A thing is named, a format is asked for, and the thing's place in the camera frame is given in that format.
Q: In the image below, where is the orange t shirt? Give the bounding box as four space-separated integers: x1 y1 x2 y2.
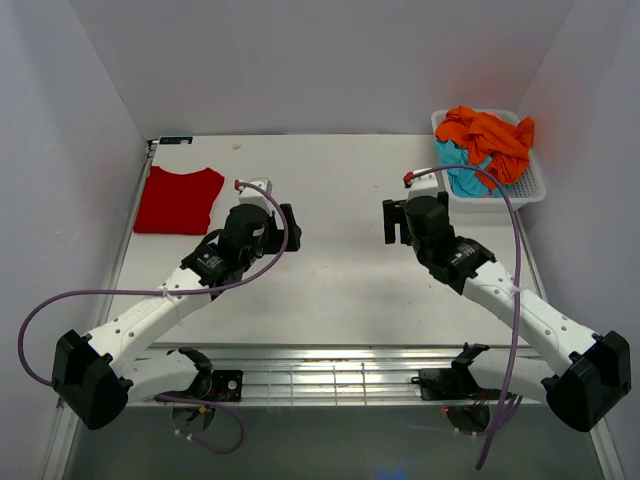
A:
435 106 535 185

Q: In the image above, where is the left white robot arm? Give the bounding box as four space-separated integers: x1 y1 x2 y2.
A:
51 204 301 430

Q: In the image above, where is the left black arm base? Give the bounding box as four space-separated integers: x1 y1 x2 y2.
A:
168 347 244 402

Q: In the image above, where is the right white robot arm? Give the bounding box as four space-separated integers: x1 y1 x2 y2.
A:
382 192 631 432

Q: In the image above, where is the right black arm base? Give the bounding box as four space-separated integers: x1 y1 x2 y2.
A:
411 343 501 401

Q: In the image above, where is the blue t shirt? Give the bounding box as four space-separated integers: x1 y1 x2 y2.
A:
435 140 493 198

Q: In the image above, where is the folded red t shirt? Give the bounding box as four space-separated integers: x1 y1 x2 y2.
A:
133 166 225 236

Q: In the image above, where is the white plastic basket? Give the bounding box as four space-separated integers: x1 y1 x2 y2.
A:
431 109 546 213

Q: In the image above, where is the blue label sticker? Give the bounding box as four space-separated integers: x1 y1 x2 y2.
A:
158 136 193 145

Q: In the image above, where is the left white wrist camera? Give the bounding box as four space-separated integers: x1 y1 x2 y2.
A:
234 177 272 211

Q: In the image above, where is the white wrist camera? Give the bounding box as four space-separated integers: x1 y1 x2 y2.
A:
234 177 272 211
403 169 439 190

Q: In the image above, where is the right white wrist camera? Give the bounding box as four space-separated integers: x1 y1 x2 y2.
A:
403 169 439 190

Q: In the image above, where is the aluminium table frame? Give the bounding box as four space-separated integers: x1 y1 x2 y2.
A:
39 139 626 480

